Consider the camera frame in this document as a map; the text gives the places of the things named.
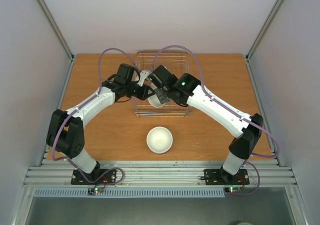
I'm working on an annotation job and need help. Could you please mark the white ceramic bowl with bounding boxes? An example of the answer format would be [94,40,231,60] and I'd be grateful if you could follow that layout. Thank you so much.
[147,83,168,108]
[146,126,173,154]

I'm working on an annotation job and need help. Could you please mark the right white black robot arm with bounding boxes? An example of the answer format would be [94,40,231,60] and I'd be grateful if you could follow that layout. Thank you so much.
[148,65,263,185]

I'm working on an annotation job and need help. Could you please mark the chrome wire dish rack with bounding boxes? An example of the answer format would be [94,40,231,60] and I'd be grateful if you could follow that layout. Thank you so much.
[132,49,193,117]

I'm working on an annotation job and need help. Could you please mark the small circuit board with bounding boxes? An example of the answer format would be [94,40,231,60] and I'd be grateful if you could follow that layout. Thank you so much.
[224,186,243,194]
[87,187,104,196]

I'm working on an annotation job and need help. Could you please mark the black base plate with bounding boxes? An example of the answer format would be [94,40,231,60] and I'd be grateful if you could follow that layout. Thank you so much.
[70,166,117,185]
[200,168,250,186]

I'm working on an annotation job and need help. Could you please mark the left small circuit board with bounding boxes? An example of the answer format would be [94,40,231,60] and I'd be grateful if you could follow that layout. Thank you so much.
[87,187,104,196]

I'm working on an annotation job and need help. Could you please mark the right small circuit board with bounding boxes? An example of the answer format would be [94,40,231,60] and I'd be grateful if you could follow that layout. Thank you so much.
[224,186,243,194]

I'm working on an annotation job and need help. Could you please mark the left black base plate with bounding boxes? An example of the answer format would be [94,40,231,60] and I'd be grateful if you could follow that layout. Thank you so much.
[70,166,117,185]

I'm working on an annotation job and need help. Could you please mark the grey slotted cable duct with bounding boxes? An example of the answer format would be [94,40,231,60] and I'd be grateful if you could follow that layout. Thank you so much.
[34,187,225,199]

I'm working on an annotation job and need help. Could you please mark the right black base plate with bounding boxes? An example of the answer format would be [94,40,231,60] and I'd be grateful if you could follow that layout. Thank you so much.
[200,168,250,186]

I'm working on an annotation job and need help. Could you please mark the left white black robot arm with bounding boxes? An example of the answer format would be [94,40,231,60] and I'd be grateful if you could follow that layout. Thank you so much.
[46,63,155,184]

